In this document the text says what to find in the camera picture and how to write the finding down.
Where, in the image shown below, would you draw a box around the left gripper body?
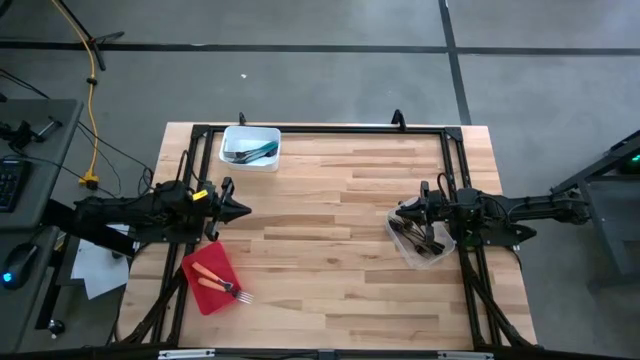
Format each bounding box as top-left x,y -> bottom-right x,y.
197,185 -> 224,226

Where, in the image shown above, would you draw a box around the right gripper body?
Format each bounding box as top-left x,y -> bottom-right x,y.
429,192 -> 459,226

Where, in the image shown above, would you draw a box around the clear plastic container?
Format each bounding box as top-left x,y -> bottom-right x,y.
383,196 -> 457,271

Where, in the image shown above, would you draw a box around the white plastic bin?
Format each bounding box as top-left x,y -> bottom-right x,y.
218,124 -> 282,173

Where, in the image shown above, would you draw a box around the teal-handled fork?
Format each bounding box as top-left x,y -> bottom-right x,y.
232,140 -> 279,160
234,148 -> 279,165

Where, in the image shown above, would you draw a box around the pinkish red plastic tray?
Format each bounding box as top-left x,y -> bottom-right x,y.
180,241 -> 242,317

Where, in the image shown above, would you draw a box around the black diagonal beam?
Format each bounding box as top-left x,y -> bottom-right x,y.
41,198 -> 140,257

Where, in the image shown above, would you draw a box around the white paper sheets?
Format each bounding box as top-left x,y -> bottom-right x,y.
69,223 -> 132,301

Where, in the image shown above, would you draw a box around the dark metal stand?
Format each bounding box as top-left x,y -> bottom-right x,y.
549,128 -> 640,291

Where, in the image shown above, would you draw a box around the grey desk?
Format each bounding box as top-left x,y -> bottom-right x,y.
0,98 -> 85,354

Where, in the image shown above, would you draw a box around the black computer with green light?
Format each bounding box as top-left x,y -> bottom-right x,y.
613,130 -> 640,176

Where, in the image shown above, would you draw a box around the black tripod stand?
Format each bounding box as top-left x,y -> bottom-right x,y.
49,0 -> 126,72

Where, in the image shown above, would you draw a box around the black computer mouse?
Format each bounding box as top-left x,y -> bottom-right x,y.
1,241 -> 40,291

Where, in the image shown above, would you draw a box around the black desk clamp device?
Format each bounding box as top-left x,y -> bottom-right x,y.
0,115 -> 65,151

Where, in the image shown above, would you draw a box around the black keyboard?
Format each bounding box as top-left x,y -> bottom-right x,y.
0,158 -> 30,214

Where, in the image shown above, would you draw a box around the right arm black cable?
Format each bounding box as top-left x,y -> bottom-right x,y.
435,172 -> 452,201

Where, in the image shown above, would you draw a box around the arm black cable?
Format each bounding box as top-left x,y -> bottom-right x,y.
137,148 -> 201,196
435,172 -> 452,201

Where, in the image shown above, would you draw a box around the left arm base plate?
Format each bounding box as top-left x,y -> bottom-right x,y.
122,202 -> 207,246

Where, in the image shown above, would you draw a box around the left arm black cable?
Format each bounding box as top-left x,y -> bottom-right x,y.
137,148 -> 201,196

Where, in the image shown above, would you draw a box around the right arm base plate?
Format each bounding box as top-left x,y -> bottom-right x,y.
462,222 -> 539,250

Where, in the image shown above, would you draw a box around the black aluminium frame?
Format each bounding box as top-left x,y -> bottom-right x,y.
119,121 -> 539,351

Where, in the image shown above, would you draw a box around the silver metal bracket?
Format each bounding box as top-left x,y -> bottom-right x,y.
157,348 -> 217,360
436,350 -> 495,360

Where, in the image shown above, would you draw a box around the yellow cable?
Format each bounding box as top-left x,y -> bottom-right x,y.
49,0 -> 101,191

